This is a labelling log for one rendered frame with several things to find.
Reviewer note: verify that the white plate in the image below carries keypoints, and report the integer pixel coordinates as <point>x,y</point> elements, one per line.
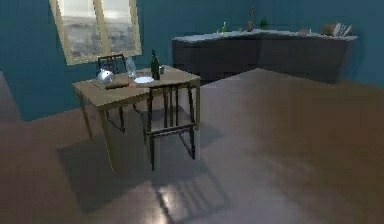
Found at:
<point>144,80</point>

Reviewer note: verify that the dark wooden chair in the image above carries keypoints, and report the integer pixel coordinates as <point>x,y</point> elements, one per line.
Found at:
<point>111,63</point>
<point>170,110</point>

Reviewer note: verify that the brown bowl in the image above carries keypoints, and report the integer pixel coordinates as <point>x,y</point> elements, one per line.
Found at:
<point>304,32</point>

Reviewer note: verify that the potted brown house plant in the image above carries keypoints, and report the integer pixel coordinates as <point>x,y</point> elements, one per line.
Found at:
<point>250,20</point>

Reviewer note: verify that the small grey cup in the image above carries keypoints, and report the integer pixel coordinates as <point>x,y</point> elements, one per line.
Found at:
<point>162,70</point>

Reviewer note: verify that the rack of white dishes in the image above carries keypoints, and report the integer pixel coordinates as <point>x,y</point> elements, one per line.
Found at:
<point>337,30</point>

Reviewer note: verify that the small green round object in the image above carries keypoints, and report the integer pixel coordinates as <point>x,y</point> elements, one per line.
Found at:
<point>263,23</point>

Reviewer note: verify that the clear glass vase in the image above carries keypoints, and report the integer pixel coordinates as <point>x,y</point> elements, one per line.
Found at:
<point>130,67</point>

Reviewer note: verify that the green spray bottle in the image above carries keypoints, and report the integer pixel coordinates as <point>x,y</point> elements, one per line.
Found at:
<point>224,28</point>

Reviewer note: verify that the dark kitchen counter cabinet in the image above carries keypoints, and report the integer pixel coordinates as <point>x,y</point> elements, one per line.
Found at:
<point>263,55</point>

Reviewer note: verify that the silver round kettle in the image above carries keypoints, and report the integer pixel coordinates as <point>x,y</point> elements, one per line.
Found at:
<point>105,76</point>

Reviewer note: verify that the wooden framed window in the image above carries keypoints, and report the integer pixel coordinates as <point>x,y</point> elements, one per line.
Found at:
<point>100,28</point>

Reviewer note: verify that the dark green wine bottle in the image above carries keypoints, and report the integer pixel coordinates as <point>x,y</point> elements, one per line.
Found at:
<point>154,66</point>

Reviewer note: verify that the light wooden table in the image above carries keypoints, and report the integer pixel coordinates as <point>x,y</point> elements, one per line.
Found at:
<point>110,91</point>

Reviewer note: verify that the small red object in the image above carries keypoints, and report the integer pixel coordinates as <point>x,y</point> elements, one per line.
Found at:
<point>132,83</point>

